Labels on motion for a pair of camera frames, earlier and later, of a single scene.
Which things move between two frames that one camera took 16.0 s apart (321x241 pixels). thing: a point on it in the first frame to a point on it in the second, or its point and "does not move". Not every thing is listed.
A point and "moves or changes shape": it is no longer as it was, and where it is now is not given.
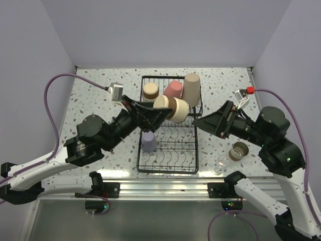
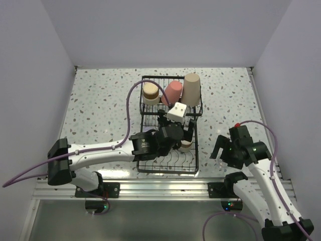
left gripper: [149, 118] to [163, 120]
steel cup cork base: [150, 90] does not move
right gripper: [219, 122] to [233, 162]
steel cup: [238, 150] moves or changes shape
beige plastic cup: [191, 89] does not move
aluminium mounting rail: [193, 188] does not move
